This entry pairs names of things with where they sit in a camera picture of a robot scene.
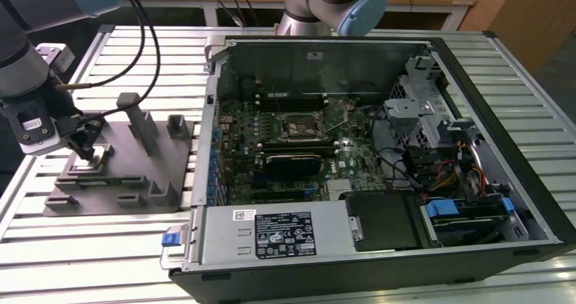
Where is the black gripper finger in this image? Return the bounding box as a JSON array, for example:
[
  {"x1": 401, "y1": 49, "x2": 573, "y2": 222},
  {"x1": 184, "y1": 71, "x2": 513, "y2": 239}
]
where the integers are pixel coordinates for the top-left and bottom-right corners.
[{"x1": 67, "y1": 130, "x2": 95, "y2": 162}]

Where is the metal socket cover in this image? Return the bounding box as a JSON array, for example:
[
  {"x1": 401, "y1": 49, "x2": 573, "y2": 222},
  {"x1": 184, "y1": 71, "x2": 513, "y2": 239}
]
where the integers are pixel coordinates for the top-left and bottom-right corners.
[{"x1": 319, "y1": 98, "x2": 357, "y2": 133}]

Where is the CPU socket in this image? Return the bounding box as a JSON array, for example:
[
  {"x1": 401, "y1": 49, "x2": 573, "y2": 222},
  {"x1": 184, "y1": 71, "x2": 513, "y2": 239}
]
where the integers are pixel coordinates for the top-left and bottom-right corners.
[{"x1": 278, "y1": 111, "x2": 329, "y2": 140}]

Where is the grey parts rack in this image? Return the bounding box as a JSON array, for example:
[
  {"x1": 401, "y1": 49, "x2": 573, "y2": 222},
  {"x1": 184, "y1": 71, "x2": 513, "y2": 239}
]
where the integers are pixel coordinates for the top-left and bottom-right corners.
[{"x1": 40, "y1": 93, "x2": 195, "y2": 218}]

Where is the blue case latch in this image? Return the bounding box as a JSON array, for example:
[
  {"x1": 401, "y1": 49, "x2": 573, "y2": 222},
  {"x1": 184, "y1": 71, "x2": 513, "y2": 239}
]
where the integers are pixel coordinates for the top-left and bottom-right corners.
[{"x1": 160, "y1": 229, "x2": 180, "y2": 248}]

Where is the green motherboard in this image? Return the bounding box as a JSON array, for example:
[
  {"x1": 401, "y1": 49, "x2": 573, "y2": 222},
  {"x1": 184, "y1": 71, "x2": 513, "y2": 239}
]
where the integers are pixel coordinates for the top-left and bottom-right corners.
[{"x1": 211, "y1": 93, "x2": 406, "y2": 208}]

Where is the silver power supply unit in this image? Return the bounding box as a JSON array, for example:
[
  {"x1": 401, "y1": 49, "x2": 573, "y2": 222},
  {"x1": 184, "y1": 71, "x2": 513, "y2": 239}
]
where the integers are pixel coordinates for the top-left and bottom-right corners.
[{"x1": 191, "y1": 204, "x2": 361, "y2": 270}]

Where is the black expansion slot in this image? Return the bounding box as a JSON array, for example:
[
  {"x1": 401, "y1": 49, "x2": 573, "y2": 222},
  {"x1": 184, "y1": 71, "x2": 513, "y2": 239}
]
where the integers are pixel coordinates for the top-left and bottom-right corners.
[{"x1": 250, "y1": 189, "x2": 303, "y2": 204}]

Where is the black graphics card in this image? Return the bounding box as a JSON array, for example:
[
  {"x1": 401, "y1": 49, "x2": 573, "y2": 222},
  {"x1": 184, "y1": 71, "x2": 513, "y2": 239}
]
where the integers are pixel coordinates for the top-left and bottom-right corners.
[{"x1": 262, "y1": 153, "x2": 323, "y2": 177}]

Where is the silver finned heatsink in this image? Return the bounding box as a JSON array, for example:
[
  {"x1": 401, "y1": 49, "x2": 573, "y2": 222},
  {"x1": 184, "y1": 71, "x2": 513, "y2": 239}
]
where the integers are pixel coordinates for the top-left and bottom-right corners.
[{"x1": 325, "y1": 178, "x2": 355, "y2": 194}]

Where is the black open PC case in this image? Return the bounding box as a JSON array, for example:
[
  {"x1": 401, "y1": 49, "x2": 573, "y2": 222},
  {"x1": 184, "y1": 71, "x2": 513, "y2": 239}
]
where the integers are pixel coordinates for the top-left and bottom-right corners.
[{"x1": 159, "y1": 30, "x2": 576, "y2": 304}]

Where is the silver metal drive cage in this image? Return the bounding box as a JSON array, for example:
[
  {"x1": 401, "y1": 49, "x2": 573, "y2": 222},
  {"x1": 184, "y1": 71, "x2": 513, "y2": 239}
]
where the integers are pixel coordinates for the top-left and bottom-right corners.
[{"x1": 381, "y1": 56, "x2": 456, "y2": 150}]

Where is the blue disk carrier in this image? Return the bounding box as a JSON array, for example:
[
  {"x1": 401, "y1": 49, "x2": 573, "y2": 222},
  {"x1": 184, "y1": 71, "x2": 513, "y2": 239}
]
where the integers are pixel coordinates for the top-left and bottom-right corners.
[{"x1": 424, "y1": 197, "x2": 515, "y2": 226}]

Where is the wooden cabinet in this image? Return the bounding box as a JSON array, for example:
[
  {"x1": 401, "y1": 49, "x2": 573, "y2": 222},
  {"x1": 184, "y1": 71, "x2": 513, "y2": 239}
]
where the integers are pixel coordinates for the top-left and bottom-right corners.
[{"x1": 461, "y1": 0, "x2": 576, "y2": 74}]

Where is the black cable brass connector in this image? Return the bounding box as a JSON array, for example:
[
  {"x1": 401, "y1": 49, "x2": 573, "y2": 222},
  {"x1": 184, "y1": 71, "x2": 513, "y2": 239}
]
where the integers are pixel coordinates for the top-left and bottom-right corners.
[{"x1": 56, "y1": 0, "x2": 147, "y2": 90}]

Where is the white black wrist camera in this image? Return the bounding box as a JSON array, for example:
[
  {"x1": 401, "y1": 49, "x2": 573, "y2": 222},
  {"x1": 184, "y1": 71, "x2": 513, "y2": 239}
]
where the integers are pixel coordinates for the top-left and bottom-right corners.
[{"x1": 9, "y1": 102, "x2": 63, "y2": 156}]

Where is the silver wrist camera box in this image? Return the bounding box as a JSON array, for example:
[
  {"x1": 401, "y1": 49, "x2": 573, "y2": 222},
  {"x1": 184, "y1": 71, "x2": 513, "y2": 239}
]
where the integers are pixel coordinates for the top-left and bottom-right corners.
[{"x1": 35, "y1": 43, "x2": 73, "y2": 74}]

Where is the coloured power wire harness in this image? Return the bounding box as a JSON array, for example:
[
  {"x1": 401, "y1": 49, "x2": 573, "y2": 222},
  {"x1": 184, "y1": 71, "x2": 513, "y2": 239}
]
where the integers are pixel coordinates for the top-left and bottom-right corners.
[{"x1": 421, "y1": 138, "x2": 492, "y2": 197}]

